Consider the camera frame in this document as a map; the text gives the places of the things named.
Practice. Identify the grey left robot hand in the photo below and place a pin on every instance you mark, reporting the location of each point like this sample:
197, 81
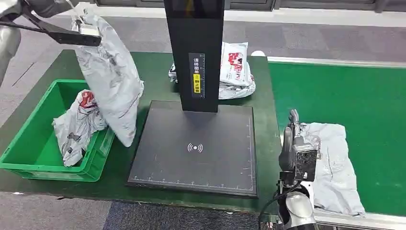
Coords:
54, 7

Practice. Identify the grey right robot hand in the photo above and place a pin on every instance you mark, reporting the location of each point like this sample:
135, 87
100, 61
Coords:
288, 152

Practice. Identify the white parcel bag red print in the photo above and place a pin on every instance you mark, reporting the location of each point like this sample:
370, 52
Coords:
77, 127

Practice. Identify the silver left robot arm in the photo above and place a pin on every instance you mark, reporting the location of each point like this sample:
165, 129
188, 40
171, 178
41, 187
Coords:
8, 41

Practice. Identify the flat pale grey parcel bag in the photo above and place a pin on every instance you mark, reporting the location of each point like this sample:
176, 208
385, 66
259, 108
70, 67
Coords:
336, 171

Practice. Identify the grey parcel bag under stack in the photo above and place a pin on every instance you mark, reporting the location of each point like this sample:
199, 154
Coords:
238, 91

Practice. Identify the green conveyor belt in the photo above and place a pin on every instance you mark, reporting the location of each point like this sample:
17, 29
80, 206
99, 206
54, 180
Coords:
349, 95

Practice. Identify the white parcel bag red logo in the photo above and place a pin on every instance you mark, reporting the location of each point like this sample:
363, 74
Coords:
234, 65

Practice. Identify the white round knob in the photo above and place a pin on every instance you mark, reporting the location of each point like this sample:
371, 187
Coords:
258, 53

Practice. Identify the dark grey floor mat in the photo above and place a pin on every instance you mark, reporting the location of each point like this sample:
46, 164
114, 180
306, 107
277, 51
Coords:
190, 219

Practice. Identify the black and yellow column label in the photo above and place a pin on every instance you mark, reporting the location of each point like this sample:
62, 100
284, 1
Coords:
196, 76

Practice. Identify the small crumpled grey parcel bag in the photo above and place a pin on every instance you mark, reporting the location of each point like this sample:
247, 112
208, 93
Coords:
173, 73

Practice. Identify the green plastic crate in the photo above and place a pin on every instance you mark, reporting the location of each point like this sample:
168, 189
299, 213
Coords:
35, 149

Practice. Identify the black scanner column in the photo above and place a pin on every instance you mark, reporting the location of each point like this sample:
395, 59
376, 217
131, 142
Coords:
195, 35

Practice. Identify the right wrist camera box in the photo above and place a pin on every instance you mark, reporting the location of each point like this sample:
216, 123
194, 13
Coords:
305, 162

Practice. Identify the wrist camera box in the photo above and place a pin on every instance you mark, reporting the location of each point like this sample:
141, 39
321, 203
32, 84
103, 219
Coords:
79, 37
305, 162

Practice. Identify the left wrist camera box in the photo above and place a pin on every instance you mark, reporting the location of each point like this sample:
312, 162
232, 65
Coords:
79, 37

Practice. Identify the black scanner base plate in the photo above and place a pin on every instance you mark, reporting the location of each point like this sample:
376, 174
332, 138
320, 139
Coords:
196, 165

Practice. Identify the silver conveyor side rail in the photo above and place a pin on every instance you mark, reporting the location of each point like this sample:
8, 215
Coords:
364, 221
333, 61

